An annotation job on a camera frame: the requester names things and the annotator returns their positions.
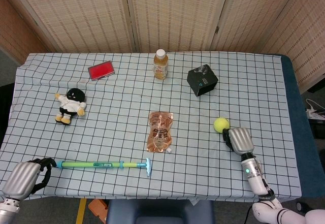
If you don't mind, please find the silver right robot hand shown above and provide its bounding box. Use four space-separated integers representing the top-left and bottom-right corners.
222 127 255 155

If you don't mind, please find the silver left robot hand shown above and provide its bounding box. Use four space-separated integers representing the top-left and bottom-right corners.
2 157 57 201

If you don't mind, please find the yellow tennis ball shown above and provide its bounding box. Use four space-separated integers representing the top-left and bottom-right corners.
213 117 231 133

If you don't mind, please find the black cardboard box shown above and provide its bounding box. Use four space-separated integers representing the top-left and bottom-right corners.
187 64 219 97

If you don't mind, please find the blue padded table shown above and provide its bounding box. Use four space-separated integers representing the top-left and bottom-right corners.
273 53 325 199

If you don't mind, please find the black object beside table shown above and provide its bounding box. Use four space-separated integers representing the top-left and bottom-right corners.
0 83 16 148

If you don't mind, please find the green and blue pump toy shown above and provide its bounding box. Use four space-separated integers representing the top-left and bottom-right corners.
54 157 153 178

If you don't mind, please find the orange object on floor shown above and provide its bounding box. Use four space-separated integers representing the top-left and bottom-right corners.
88 199 110 224

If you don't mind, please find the brown spout pouch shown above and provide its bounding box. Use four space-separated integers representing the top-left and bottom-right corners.
146 111 175 153

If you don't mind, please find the black and white plush doll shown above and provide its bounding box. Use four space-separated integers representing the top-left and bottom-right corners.
55 87 87 125

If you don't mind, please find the juice bottle with white cap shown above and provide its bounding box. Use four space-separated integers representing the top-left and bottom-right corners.
152 49 170 80

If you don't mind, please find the blue chair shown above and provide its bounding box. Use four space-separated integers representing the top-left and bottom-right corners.
105 199 215 224

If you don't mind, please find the checked light blue tablecloth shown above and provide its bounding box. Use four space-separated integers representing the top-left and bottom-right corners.
0 52 303 201

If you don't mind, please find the red flat case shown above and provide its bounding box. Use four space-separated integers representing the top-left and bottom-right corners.
87 60 115 81

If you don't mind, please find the woven bamboo folding screen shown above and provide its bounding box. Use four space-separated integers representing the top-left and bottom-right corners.
0 0 325 92

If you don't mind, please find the white power strip with cables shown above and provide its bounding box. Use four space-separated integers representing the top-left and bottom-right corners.
306 99 325 119

